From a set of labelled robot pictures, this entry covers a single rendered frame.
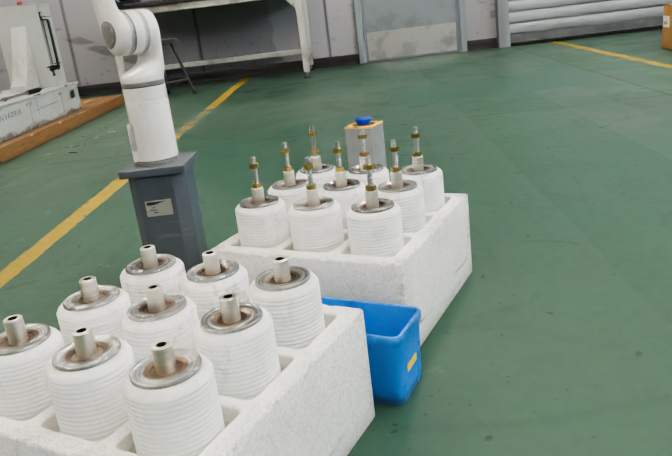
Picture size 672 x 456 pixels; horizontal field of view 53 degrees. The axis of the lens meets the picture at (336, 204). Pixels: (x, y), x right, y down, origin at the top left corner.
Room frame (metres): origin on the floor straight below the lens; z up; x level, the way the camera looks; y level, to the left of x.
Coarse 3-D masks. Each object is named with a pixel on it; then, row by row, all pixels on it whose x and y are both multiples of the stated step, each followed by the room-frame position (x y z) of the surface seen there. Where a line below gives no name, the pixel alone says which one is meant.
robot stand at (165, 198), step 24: (144, 168) 1.43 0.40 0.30; (168, 168) 1.42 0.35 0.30; (192, 168) 1.52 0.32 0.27; (144, 192) 1.43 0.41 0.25; (168, 192) 1.43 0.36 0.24; (192, 192) 1.49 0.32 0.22; (144, 216) 1.43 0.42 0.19; (168, 216) 1.43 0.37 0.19; (192, 216) 1.45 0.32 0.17; (144, 240) 1.44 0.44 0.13; (168, 240) 1.43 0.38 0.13; (192, 240) 1.44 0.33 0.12; (192, 264) 1.43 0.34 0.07
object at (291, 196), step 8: (272, 192) 1.30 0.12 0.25; (280, 192) 1.29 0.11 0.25; (288, 192) 1.29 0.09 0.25; (296, 192) 1.29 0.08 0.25; (304, 192) 1.29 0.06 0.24; (288, 200) 1.28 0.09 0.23; (296, 200) 1.29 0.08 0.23; (288, 208) 1.29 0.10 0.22; (288, 216) 1.29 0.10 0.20; (288, 224) 1.29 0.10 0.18
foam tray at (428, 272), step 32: (448, 224) 1.23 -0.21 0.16; (224, 256) 1.18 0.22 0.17; (256, 256) 1.15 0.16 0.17; (288, 256) 1.11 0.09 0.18; (320, 256) 1.09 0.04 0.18; (352, 256) 1.07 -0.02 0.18; (416, 256) 1.07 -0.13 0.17; (448, 256) 1.22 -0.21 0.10; (320, 288) 1.09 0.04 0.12; (352, 288) 1.06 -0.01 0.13; (384, 288) 1.03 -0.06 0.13; (416, 288) 1.06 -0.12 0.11; (448, 288) 1.21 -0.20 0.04
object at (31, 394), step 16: (32, 352) 0.72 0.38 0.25; (48, 352) 0.73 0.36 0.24; (0, 368) 0.70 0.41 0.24; (16, 368) 0.70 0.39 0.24; (32, 368) 0.71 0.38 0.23; (0, 384) 0.70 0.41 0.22; (16, 384) 0.70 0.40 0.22; (32, 384) 0.71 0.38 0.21; (0, 400) 0.71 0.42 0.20; (16, 400) 0.70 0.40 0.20; (32, 400) 0.71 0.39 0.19; (48, 400) 0.72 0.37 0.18; (16, 416) 0.70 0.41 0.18; (32, 416) 0.70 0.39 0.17
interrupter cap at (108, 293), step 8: (104, 288) 0.88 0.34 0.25; (112, 288) 0.88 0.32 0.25; (72, 296) 0.86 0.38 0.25; (80, 296) 0.86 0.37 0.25; (104, 296) 0.86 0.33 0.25; (112, 296) 0.85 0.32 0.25; (64, 304) 0.84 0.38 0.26; (72, 304) 0.83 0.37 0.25; (80, 304) 0.83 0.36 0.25; (88, 304) 0.83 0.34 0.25; (96, 304) 0.82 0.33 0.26; (104, 304) 0.83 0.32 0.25
